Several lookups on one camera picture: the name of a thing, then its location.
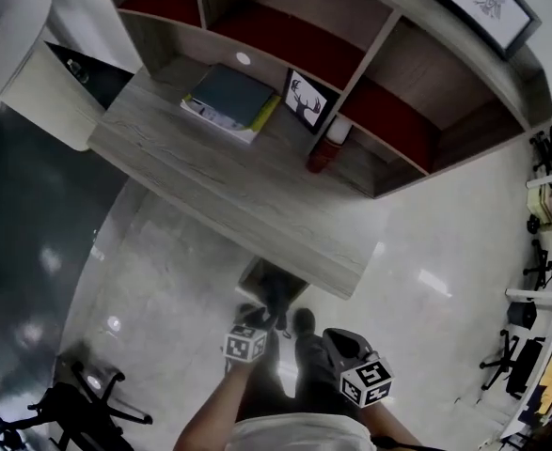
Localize small black box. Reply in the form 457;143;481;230
507;300;538;331

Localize person's white shirt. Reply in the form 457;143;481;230
226;411;375;451

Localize white book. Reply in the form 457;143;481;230
180;94;258;146

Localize large black picture frame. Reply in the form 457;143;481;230
432;0;544;61

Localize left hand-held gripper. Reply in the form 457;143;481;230
222;315;276;364

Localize clear plastic bottle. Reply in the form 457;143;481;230
66;57;91;85

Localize yellow-green book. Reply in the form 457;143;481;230
246;94;282;133

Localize white round pedestal table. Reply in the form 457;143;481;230
0;0;101;152

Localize grey wooden shelf hutch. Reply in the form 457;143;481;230
97;0;552;200

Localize person's dark trousers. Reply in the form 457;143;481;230
235;331;366;420

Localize small deer picture frame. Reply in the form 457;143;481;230
282;68;340;135

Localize grey wooden desk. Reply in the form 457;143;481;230
86;54;383;299

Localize red bottle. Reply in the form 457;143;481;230
307;115;354;174

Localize person's right forearm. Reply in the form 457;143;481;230
359;399;434;451

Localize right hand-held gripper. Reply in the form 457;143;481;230
322;327;394;411

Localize person's right dark shoe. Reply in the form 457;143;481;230
292;307;317;335

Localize person's left forearm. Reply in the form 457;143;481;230
171;359;258;451

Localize blue-grey book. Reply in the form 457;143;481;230
190;63;276;127

